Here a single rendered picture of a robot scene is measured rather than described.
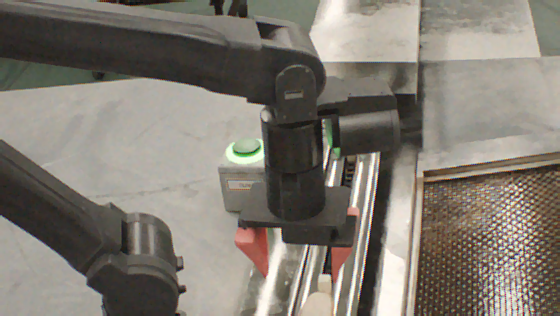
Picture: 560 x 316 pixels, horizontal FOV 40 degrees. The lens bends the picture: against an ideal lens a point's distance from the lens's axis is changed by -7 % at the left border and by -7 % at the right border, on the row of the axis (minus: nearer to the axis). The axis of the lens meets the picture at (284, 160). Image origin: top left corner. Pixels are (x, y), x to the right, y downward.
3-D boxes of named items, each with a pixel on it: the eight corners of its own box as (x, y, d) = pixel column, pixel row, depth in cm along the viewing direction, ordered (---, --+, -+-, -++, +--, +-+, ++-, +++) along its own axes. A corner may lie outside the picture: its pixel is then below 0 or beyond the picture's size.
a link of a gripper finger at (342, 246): (295, 255, 90) (290, 187, 85) (359, 259, 89) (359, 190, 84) (284, 297, 85) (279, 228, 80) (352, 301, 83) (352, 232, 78)
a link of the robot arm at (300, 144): (255, 92, 77) (263, 122, 73) (327, 83, 78) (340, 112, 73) (260, 153, 81) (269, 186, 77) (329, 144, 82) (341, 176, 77)
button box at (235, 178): (238, 198, 120) (227, 134, 114) (291, 199, 118) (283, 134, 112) (225, 234, 113) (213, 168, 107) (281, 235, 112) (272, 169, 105)
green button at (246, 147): (236, 146, 112) (235, 136, 111) (265, 146, 111) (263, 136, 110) (230, 163, 109) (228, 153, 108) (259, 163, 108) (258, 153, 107)
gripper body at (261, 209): (254, 195, 86) (248, 135, 82) (351, 201, 85) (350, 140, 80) (241, 234, 81) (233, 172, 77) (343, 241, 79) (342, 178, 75)
